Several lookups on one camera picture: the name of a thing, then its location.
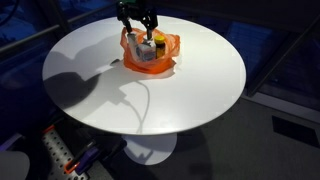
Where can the dark diagonal post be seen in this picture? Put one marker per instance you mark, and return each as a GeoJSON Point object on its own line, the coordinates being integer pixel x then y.
{"type": "Point", "coordinates": [283, 53]}

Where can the grey metal rail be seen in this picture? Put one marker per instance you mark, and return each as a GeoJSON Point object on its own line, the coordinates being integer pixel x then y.
{"type": "Point", "coordinates": [40, 35]}

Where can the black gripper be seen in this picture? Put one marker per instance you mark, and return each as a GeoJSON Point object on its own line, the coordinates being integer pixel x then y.
{"type": "Point", "coordinates": [136, 9]}

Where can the perforated metal plate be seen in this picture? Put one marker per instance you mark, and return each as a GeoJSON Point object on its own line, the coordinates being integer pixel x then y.
{"type": "Point", "coordinates": [61, 153]}

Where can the white bottle with blue label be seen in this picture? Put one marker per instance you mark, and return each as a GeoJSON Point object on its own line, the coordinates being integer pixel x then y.
{"type": "Point", "coordinates": [145, 52]}

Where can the white rounded object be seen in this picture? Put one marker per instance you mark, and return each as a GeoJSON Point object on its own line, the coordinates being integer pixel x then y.
{"type": "Point", "coordinates": [13, 166]}

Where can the orange plastic bag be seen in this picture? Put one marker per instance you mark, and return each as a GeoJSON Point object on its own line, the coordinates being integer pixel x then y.
{"type": "Point", "coordinates": [146, 66]}

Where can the long white bottle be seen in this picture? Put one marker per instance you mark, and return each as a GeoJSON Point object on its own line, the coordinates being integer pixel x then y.
{"type": "Point", "coordinates": [132, 40]}

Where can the purple and orange clamp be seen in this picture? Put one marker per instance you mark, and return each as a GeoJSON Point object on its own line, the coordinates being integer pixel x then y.
{"type": "Point", "coordinates": [85, 160]}

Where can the white round table base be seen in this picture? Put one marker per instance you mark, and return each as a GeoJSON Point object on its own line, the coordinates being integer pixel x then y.
{"type": "Point", "coordinates": [151, 148]}

